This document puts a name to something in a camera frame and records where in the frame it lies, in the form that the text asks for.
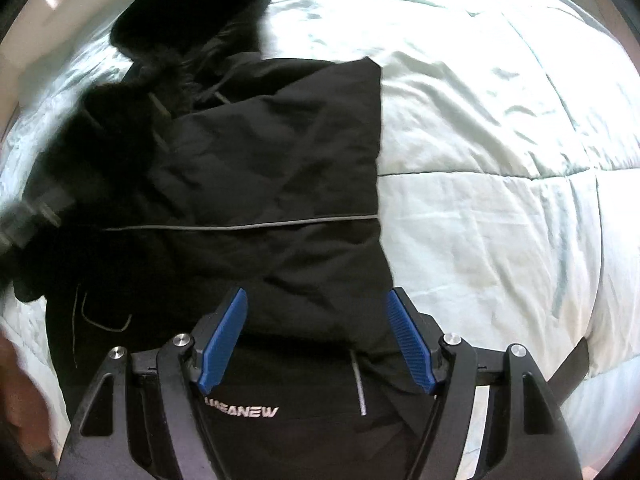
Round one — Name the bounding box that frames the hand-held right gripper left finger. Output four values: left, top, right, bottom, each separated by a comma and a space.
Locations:
57, 287, 249, 480

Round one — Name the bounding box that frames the black strap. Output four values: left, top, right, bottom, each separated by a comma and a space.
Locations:
549, 337, 592, 397

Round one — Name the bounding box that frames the black hooded jacket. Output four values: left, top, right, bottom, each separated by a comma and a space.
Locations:
12, 0, 423, 480

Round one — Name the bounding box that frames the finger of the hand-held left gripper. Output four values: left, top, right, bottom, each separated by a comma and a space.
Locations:
0, 187, 76, 261

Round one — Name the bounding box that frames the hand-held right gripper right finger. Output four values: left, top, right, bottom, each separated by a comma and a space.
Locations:
386, 287, 583, 480

